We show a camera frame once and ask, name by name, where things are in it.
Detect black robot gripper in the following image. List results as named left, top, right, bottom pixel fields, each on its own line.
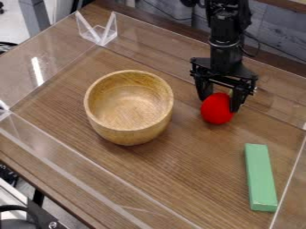
left=189, top=42, right=257, bottom=113

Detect red felt fruit green leaf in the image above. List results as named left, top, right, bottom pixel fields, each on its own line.
left=200, top=92, right=233, bottom=124

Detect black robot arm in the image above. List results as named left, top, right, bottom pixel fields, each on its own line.
left=180, top=0, right=257, bottom=113

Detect clear acrylic tray walls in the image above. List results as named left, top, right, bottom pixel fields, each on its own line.
left=0, top=8, right=306, bottom=229

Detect round wooden bowl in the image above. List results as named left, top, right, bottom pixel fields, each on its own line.
left=84, top=70, right=174, bottom=146

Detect green rectangular block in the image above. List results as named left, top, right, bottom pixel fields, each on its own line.
left=244, top=143, right=277, bottom=212

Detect black clamp with bolt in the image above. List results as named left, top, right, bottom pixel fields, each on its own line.
left=26, top=200, right=67, bottom=229

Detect grey metal post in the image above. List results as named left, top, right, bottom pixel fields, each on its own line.
left=17, top=0, right=50, bottom=37

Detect black cable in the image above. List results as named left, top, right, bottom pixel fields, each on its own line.
left=0, top=204, right=39, bottom=229

